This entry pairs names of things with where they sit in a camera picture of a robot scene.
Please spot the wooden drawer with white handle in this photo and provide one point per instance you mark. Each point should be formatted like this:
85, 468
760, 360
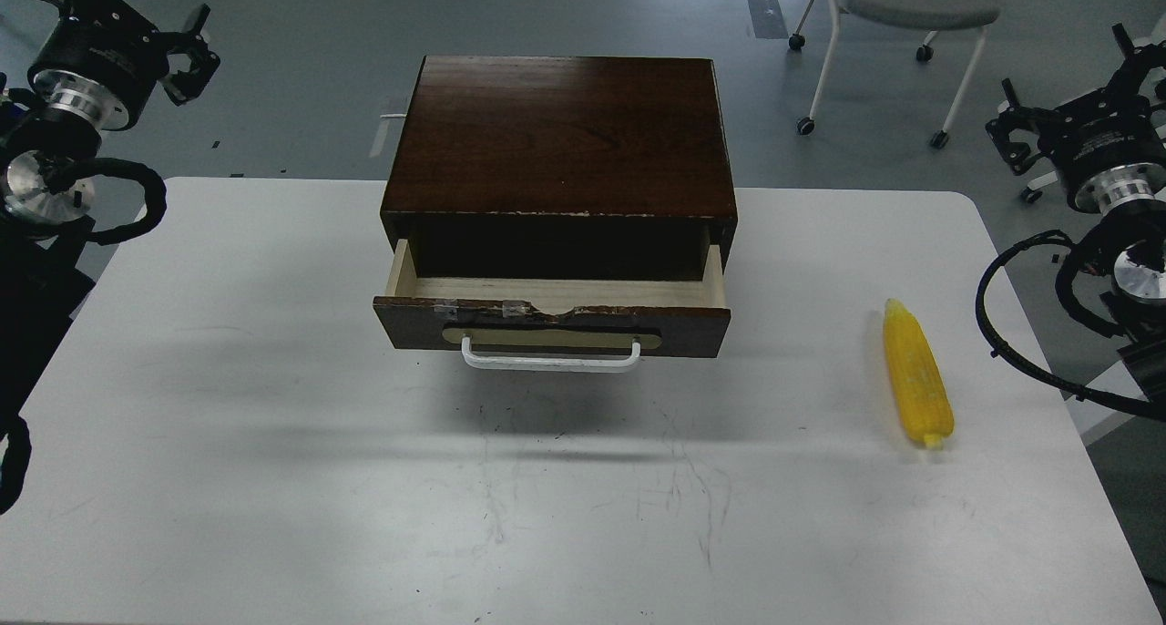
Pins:
556, 325

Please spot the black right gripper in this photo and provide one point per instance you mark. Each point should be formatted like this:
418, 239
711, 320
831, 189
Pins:
1106, 136

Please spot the yellow corn cob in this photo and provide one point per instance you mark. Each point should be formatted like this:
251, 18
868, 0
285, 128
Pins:
924, 409

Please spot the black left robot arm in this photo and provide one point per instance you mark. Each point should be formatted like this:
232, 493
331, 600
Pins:
59, 195

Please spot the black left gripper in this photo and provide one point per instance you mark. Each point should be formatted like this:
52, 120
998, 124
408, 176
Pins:
112, 44

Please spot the white chair leg with caster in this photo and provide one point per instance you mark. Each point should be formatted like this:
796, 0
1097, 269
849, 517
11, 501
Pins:
1035, 188

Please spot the grey chair with white legs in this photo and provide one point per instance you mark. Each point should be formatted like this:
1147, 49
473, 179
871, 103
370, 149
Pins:
931, 16

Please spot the dark wooden drawer cabinet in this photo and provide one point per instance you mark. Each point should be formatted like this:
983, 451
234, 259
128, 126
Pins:
562, 167

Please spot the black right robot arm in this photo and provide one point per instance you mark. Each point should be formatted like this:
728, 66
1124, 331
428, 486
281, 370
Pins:
1111, 280

